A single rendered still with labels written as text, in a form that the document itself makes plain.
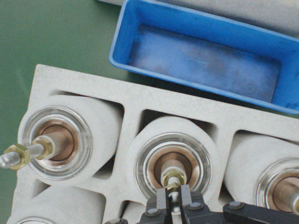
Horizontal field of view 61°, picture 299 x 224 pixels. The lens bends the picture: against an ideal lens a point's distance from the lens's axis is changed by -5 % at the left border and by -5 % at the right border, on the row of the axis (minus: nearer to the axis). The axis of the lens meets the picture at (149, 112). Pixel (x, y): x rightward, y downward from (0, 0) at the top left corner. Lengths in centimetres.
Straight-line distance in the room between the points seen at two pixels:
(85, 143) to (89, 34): 32
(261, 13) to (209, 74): 16
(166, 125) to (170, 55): 27
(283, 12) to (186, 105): 18
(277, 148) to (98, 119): 18
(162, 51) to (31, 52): 26
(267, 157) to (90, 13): 42
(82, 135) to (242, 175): 16
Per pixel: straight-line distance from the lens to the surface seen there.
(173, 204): 17
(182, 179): 22
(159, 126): 26
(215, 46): 52
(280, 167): 28
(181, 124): 26
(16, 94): 59
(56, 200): 32
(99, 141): 26
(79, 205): 33
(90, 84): 34
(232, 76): 52
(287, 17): 41
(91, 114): 27
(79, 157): 27
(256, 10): 41
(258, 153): 29
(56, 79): 35
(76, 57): 54
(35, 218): 30
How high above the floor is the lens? 50
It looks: 86 degrees down
